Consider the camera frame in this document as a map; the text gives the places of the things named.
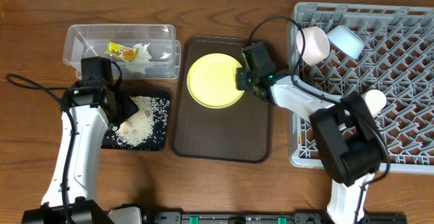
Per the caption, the black waste tray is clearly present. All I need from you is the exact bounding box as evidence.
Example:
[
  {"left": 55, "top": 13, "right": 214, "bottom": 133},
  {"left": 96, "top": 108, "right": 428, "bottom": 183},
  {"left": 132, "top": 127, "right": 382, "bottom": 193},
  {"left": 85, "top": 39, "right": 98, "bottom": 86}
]
[{"left": 100, "top": 89, "right": 172, "bottom": 151}]

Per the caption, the grey dishwasher rack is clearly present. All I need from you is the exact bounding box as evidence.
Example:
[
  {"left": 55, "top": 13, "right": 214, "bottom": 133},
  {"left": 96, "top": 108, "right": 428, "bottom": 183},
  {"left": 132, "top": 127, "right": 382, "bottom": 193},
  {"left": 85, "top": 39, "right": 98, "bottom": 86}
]
[{"left": 287, "top": 2, "right": 433, "bottom": 174}]

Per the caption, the yellow green snack wrapper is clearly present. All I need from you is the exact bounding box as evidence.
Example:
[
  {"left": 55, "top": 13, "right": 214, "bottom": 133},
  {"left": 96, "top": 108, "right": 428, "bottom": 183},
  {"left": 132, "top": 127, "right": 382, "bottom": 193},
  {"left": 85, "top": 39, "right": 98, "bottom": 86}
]
[{"left": 105, "top": 41, "right": 138, "bottom": 62}]

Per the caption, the yellow plate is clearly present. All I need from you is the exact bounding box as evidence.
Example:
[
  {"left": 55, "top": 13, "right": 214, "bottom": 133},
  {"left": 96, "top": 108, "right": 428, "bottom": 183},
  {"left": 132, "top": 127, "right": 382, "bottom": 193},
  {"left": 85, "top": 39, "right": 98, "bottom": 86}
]
[{"left": 186, "top": 53, "right": 244, "bottom": 109}]

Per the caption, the light blue bowl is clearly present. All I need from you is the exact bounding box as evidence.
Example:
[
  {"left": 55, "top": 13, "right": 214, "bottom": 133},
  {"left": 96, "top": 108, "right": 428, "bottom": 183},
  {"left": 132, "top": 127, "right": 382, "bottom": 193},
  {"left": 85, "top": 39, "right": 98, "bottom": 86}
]
[{"left": 327, "top": 25, "right": 364, "bottom": 59}]

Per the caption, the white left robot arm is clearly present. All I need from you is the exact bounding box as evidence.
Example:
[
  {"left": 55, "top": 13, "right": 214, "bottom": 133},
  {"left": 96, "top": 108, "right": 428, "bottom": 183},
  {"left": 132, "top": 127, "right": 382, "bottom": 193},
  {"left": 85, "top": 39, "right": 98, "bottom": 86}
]
[{"left": 22, "top": 56, "right": 139, "bottom": 223}]

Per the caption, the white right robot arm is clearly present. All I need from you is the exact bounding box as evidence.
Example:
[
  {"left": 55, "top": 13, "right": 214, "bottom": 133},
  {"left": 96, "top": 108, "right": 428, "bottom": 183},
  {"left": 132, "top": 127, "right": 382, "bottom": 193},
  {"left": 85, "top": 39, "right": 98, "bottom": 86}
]
[{"left": 235, "top": 41, "right": 389, "bottom": 223}]

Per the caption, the white tissue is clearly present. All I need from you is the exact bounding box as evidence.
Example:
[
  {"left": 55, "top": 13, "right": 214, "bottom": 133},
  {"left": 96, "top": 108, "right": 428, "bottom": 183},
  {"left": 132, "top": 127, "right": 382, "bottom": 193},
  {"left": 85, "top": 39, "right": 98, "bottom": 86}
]
[{"left": 125, "top": 43, "right": 152, "bottom": 75}]

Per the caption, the clear plastic waste bin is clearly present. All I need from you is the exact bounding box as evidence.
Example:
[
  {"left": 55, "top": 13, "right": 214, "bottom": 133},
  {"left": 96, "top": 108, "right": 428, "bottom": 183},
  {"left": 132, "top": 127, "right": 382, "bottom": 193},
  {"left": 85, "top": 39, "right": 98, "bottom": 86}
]
[{"left": 63, "top": 24, "right": 181, "bottom": 79}]

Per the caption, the white green cup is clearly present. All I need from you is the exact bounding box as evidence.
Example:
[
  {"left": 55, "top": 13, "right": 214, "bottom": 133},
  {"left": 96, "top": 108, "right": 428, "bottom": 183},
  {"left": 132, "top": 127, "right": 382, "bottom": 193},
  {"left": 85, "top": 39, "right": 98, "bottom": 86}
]
[{"left": 361, "top": 89, "right": 387, "bottom": 117}]

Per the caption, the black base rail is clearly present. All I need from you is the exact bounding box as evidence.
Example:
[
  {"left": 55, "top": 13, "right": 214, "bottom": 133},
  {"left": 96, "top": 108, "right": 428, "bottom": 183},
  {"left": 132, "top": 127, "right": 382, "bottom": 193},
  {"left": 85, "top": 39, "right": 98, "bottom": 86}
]
[{"left": 145, "top": 210, "right": 408, "bottom": 224}]

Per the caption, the pile of white rice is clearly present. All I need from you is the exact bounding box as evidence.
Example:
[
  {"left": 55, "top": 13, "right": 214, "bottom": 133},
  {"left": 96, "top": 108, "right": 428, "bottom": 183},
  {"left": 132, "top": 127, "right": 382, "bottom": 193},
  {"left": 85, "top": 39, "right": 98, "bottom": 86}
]
[{"left": 115, "top": 96, "right": 170, "bottom": 147}]

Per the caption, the dark brown serving tray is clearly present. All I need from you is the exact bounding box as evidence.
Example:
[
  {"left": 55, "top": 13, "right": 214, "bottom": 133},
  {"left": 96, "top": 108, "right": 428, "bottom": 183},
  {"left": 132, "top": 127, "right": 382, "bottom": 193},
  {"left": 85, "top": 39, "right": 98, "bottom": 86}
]
[{"left": 170, "top": 35, "right": 273, "bottom": 164}]

